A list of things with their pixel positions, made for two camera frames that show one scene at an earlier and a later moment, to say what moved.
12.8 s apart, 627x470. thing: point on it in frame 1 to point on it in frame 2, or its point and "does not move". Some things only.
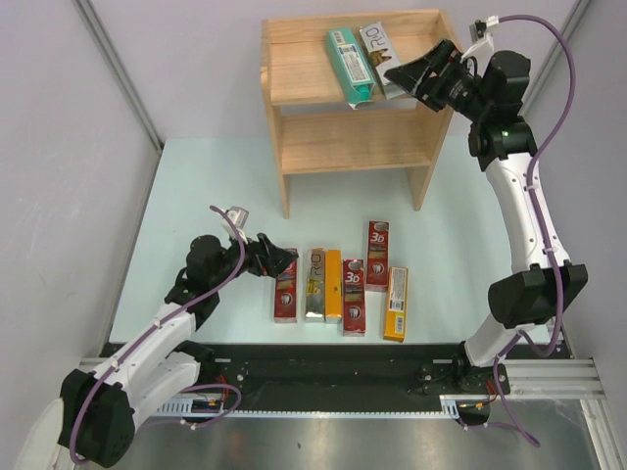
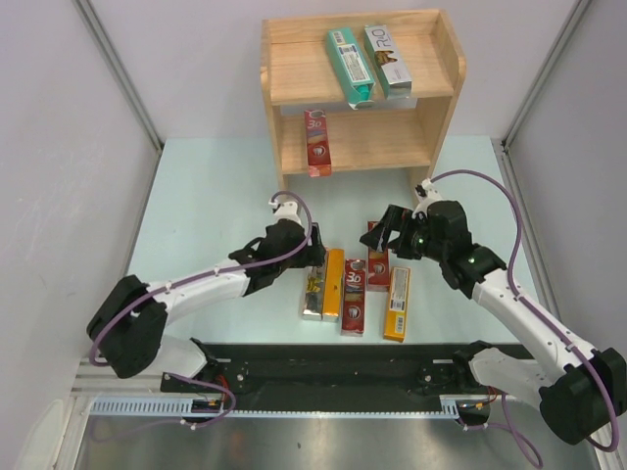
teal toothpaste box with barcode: x=351 y=67 does not move
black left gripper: x=263 y=259 to x=313 y=256
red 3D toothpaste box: x=285 y=302 to x=317 y=143
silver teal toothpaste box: x=382 y=58 does not move
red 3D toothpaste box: x=354 y=296 does not move
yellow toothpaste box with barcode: x=395 y=325 does not move
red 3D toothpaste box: x=378 y=257 does not move
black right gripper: x=446 y=60 to x=396 y=218
